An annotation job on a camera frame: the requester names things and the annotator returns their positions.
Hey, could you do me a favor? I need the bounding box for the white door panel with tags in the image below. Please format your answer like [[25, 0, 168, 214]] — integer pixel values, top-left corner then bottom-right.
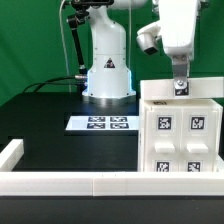
[[145, 108, 180, 172]]

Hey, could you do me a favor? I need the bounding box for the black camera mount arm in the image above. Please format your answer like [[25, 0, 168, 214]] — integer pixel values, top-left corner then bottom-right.
[[66, 0, 114, 81]]

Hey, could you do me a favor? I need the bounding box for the white cabinet top block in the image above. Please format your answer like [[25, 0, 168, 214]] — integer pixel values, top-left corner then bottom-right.
[[140, 77, 224, 100]]

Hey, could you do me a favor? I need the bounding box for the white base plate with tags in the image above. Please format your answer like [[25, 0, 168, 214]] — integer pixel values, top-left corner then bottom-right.
[[66, 116, 139, 131]]

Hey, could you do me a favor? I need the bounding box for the white U-shaped fence wall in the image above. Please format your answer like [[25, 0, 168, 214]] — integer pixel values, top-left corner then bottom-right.
[[0, 139, 224, 196]]

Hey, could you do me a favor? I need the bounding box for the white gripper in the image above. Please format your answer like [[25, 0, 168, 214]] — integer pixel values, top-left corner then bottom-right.
[[158, 0, 200, 90]]

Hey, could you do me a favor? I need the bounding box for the black cable bundle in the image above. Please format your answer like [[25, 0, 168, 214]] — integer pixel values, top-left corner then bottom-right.
[[22, 74, 89, 94]]

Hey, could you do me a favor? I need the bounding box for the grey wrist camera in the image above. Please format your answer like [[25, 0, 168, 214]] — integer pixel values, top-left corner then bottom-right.
[[136, 21, 161, 55]]

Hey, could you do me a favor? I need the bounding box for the white cabinet body box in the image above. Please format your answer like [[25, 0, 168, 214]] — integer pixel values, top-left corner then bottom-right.
[[137, 99, 223, 172]]

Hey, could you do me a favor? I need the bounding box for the white hanging cable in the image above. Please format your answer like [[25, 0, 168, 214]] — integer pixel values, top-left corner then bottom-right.
[[58, 0, 73, 94]]

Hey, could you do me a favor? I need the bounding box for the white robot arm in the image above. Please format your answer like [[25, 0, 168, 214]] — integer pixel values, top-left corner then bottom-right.
[[82, 0, 205, 104]]

